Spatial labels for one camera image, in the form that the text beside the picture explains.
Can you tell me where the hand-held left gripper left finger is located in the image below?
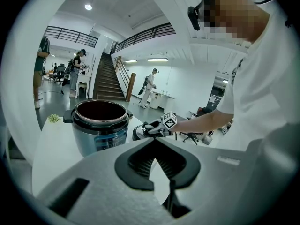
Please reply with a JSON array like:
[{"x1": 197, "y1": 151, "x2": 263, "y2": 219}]
[{"x1": 35, "y1": 137, "x2": 174, "y2": 225}]

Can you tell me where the black head-mounted camera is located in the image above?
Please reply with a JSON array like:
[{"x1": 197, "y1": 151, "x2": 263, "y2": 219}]
[{"x1": 187, "y1": 0, "x2": 211, "y2": 31}]

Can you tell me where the person's right forearm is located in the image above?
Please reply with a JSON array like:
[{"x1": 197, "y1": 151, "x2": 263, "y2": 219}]
[{"x1": 173, "y1": 109, "x2": 235, "y2": 135}]

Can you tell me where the white desk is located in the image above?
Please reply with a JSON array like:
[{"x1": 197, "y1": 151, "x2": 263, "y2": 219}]
[{"x1": 149, "y1": 90, "x2": 176, "y2": 113}]

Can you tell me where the black balcony railing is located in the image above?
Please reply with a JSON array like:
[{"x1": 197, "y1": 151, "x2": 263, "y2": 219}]
[
  {"x1": 44, "y1": 25, "x2": 99, "y2": 48},
  {"x1": 113, "y1": 22, "x2": 176, "y2": 53}
]

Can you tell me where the dark wooden staircase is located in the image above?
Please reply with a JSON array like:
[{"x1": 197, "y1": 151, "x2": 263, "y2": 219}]
[{"x1": 93, "y1": 52, "x2": 137, "y2": 103}]

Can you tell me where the white curved-leg console table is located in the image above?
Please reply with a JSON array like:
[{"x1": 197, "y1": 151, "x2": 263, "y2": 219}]
[{"x1": 76, "y1": 71, "x2": 92, "y2": 99}]

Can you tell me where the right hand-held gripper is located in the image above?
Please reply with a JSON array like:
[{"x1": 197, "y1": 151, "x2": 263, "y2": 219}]
[{"x1": 143, "y1": 111, "x2": 178, "y2": 137}]

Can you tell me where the person's white shirt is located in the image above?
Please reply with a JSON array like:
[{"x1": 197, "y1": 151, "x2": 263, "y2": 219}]
[{"x1": 214, "y1": 8, "x2": 300, "y2": 154}]

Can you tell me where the person's head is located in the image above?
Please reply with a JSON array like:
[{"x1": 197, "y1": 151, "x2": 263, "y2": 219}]
[{"x1": 201, "y1": 0, "x2": 270, "y2": 44}]

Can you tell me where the dark blue pressure cooker pot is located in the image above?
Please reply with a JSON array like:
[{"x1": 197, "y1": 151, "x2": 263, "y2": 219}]
[{"x1": 62, "y1": 99, "x2": 134, "y2": 158}]

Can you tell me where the silver black cooker lid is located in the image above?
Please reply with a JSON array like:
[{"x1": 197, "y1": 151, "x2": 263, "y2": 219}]
[{"x1": 132, "y1": 122, "x2": 155, "y2": 142}]

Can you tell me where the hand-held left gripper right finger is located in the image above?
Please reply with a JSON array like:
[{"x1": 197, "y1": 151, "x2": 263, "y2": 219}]
[{"x1": 154, "y1": 137, "x2": 247, "y2": 215}]

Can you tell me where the small green plant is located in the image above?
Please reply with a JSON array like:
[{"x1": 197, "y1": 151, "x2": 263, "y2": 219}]
[{"x1": 47, "y1": 113, "x2": 62, "y2": 124}]

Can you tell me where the black office chair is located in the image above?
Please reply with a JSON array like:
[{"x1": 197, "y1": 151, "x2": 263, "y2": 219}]
[
  {"x1": 53, "y1": 63, "x2": 66, "y2": 84},
  {"x1": 179, "y1": 106, "x2": 215, "y2": 146}
]

